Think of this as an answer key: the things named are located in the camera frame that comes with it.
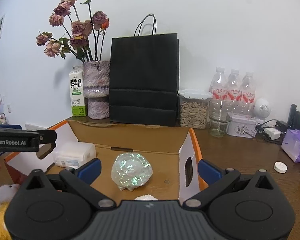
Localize middle clear water bottle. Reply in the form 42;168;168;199
227;69;242;101

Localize iridescent plastic wrap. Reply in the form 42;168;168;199
111;153;153;191

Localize empty clear glass jar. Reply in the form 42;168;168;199
208;99;234;138

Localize black upright device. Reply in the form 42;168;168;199
287;104;300;130

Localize yellow white plush toy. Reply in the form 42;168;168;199
0;184;20;240

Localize small white round disc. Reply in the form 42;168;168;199
274;161;288;174

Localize white charger plug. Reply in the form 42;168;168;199
263;127;281;140

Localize purple marbled ceramic vase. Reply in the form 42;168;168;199
83;61;110;120

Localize green white milk carton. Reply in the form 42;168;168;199
69;66;88;117

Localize clear container with seeds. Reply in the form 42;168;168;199
178;89;212;129

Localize translucent plastic wipes box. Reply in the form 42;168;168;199
52;141;96;167

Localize clear water bottle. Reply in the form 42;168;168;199
227;69;242;101
209;67;228;100
241;72;256;103

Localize red orange cardboard box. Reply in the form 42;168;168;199
3;119;210;205

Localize white tissue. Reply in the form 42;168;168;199
134;194;158;201

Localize white board against wall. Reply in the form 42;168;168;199
25;123;48;130

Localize purple tissue pack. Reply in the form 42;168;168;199
281;129;300;163

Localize dried pink rose bouquet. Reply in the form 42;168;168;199
36;0;110;63

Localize white round speaker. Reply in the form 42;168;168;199
253;98;271;119

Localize left clear water bottle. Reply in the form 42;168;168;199
209;67;228;100

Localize right clear water bottle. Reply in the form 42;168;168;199
241;72;256;103

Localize black paper shopping bag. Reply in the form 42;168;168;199
109;22;179;126

